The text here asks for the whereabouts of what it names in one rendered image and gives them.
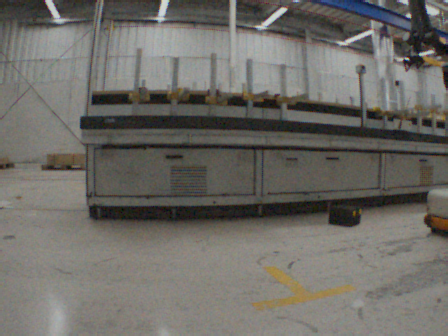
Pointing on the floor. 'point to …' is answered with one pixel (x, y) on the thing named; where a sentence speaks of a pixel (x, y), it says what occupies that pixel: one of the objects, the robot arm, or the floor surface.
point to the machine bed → (249, 167)
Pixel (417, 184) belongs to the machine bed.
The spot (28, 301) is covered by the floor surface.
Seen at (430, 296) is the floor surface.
